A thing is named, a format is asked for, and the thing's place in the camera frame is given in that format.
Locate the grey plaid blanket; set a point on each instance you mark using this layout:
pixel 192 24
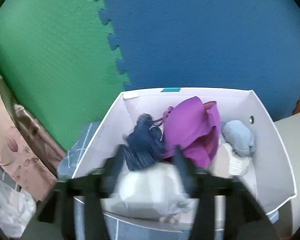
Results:
pixel 4 177

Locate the blue checked cloth cover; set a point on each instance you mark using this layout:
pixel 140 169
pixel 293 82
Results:
pixel 68 164

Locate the navy blue garment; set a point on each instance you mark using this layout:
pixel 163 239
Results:
pixel 145 145

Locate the white plastic-like cloth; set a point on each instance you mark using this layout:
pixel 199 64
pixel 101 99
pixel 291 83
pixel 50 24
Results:
pixel 156 192

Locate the grey garment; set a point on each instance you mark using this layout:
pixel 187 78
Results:
pixel 239 137

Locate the brown satin pillow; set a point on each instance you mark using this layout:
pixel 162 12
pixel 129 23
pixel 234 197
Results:
pixel 38 138

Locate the white XINCCI shoe box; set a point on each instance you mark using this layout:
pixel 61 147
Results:
pixel 270 178

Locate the purple bra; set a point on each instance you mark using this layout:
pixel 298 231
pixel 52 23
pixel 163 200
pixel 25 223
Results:
pixel 195 127

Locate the pink leaf-print pillow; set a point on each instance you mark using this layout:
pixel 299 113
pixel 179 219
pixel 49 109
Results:
pixel 19 161

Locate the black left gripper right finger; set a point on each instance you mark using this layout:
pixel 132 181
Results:
pixel 244 217

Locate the green foam mat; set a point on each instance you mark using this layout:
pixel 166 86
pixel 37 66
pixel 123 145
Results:
pixel 56 59

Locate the white floral bedding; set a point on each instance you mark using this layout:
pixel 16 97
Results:
pixel 16 210

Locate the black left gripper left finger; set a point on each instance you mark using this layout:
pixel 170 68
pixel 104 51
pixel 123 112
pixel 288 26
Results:
pixel 58 208

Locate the beige knit garment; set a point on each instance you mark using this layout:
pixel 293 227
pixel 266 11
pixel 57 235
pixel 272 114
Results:
pixel 227 163

